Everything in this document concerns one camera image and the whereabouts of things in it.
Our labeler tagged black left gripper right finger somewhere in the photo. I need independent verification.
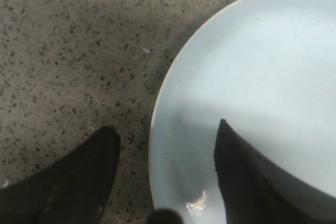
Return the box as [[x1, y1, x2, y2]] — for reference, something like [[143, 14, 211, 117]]
[[214, 119, 335, 223]]

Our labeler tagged light blue round plate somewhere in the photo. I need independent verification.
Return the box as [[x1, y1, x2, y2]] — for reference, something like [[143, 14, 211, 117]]
[[149, 0, 335, 223]]

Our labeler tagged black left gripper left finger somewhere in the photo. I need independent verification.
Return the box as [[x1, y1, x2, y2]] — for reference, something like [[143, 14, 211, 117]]
[[1, 126, 121, 223]]

